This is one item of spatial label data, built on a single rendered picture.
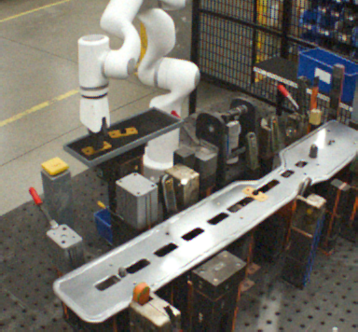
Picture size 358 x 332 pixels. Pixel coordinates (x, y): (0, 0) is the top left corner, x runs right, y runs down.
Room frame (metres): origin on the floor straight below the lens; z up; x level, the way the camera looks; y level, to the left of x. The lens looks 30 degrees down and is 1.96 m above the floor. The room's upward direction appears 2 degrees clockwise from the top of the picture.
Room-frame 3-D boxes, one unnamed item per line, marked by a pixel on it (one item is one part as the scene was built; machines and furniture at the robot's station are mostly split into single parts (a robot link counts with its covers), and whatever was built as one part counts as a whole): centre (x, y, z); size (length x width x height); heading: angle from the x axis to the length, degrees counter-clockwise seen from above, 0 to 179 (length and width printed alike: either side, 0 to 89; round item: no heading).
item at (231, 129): (1.61, -0.15, 0.94); 0.18 x 0.13 x 0.49; 136
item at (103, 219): (1.55, 0.23, 0.74); 0.11 x 0.10 x 0.09; 136
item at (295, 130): (1.84, -0.43, 0.88); 0.07 x 0.06 x 0.35; 46
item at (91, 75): (1.36, 0.24, 1.44); 0.09 x 0.08 x 0.13; 71
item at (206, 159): (1.51, -0.06, 0.89); 0.13 x 0.11 x 0.38; 46
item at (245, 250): (1.33, -0.17, 0.84); 0.17 x 0.06 x 0.29; 46
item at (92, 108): (1.37, 0.24, 1.29); 0.10 x 0.07 x 0.11; 38
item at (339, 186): (1.47, -0.54, 0.84); 0.11 x 0.08 x 0.29; 46
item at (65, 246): (1.08, 0.30, 0.88); 0.11 x 0.10 x 0.36; 46
